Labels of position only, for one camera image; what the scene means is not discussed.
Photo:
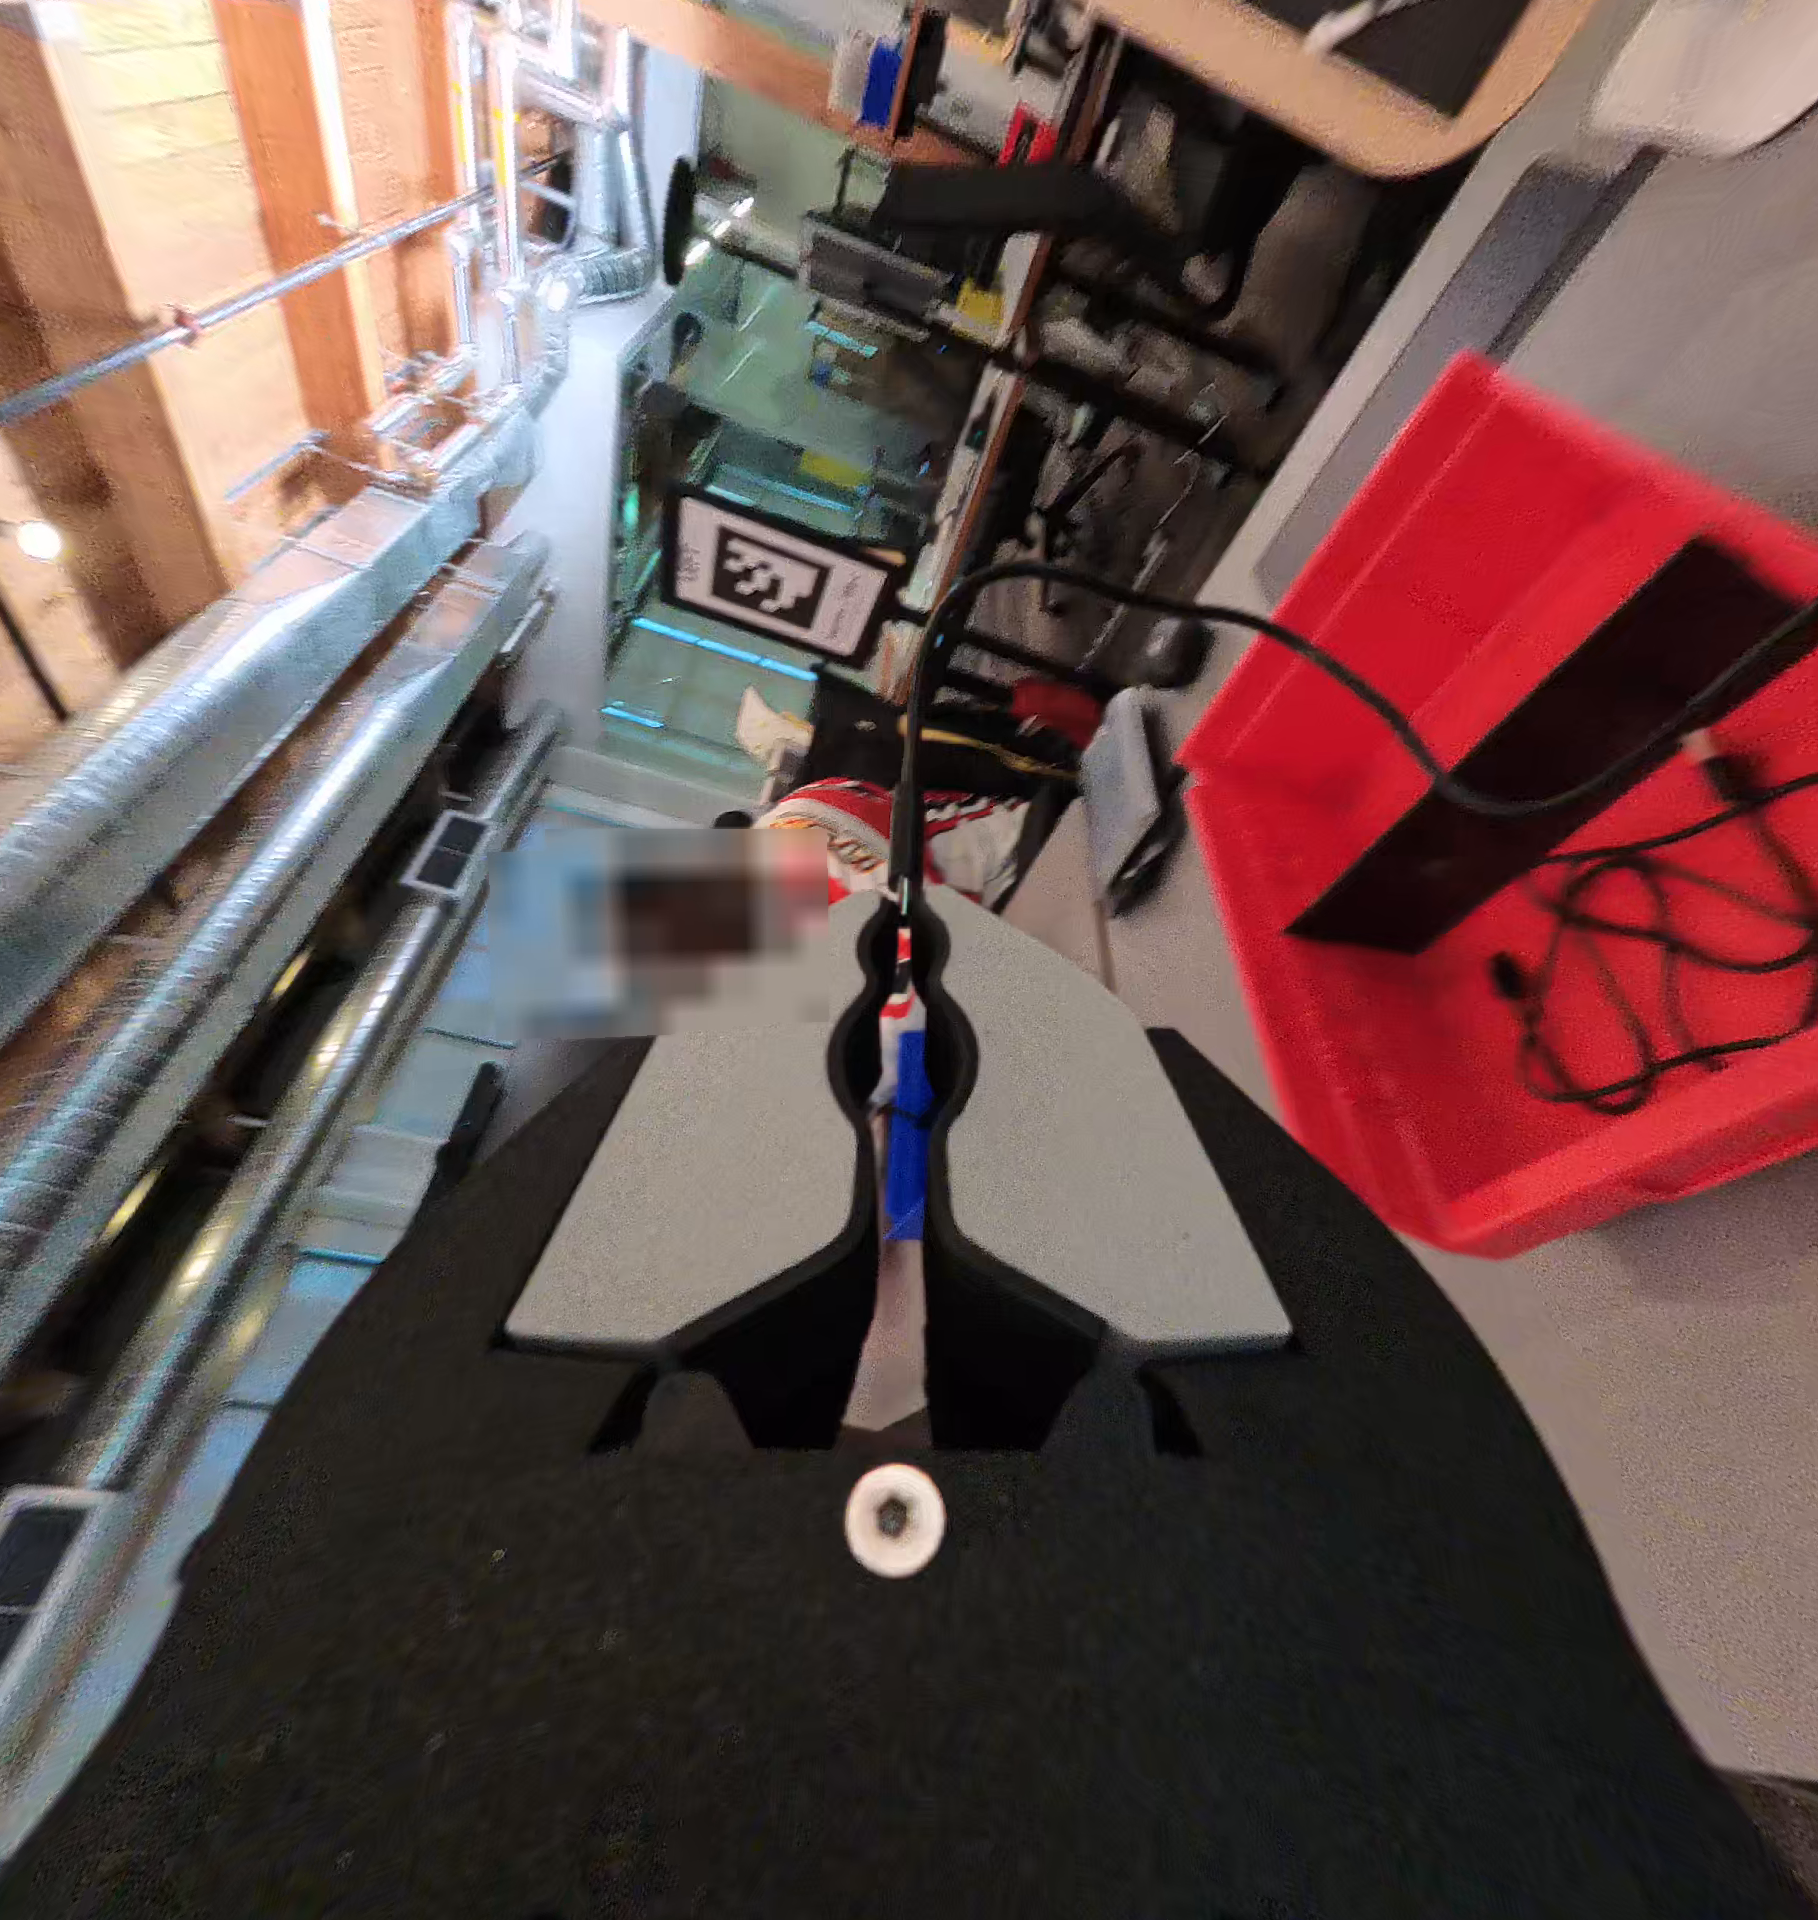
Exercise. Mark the silver spiral duct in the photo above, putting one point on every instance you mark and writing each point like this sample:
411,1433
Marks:
175,1021

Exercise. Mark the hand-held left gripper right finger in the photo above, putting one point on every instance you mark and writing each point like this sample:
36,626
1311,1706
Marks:
1106,1187

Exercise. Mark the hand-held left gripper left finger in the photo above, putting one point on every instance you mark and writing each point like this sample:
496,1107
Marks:
698,1200

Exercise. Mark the red plastic bin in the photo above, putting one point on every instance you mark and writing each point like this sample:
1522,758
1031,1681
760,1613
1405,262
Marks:
1375,1051

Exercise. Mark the white printed sign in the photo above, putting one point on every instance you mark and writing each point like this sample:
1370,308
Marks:
776,579

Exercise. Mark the grey pouch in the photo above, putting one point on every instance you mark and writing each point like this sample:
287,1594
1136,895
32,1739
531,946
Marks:
1136,780

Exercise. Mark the white tablet stand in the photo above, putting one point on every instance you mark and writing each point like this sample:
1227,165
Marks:
1704,74

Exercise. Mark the black round object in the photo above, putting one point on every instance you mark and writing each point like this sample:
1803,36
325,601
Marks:
1173,652

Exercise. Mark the silver ventilation duct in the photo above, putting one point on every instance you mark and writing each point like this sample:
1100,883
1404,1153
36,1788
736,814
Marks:
251,705

